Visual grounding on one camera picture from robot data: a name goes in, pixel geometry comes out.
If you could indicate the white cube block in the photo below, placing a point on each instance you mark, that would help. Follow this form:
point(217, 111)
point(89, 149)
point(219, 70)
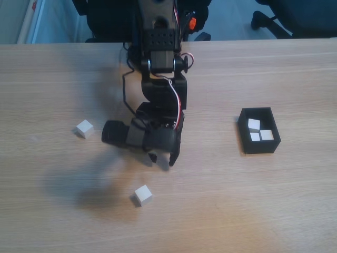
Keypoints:
point(143, 195)
point(254, 124)
point(84, 128)
point(266, 134)
point(255, 136)

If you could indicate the black open box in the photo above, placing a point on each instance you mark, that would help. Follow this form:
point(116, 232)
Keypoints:
point(263, 147)

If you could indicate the black clamp orange knob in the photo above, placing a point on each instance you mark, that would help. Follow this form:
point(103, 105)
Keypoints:
point(192, 23)

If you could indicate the white panel beige edge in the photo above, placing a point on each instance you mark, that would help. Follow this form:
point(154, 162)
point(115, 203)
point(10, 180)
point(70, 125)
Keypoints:
point(52, 23)

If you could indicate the dark blue office chair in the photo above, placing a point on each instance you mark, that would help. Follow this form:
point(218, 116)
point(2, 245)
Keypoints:
point(302, 15)

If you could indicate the black oval camera box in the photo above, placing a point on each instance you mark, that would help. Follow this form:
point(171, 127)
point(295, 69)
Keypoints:
point(137, 134)

